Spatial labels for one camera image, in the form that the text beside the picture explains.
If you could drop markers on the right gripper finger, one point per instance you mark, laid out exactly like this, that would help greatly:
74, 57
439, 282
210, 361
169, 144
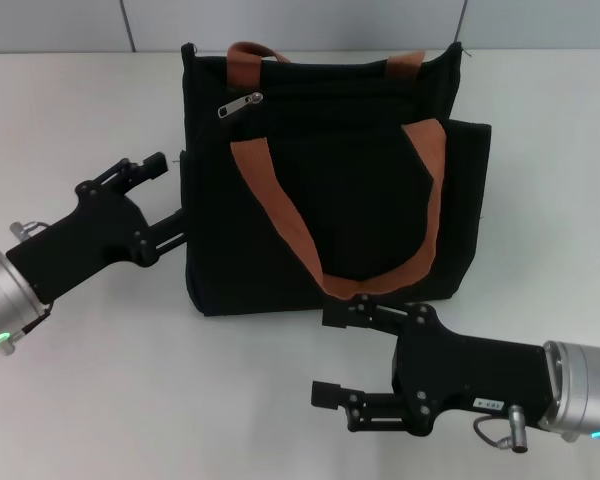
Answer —
375, 410
360, 315

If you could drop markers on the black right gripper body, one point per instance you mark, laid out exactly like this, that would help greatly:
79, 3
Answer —
460, 370

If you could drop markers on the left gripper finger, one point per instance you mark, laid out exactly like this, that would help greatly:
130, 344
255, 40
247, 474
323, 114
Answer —
165, 235
130, 172

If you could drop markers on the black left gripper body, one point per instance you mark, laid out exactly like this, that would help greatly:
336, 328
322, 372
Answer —
95, 230

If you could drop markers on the silver zipper pull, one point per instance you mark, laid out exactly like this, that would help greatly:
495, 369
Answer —
237, 106

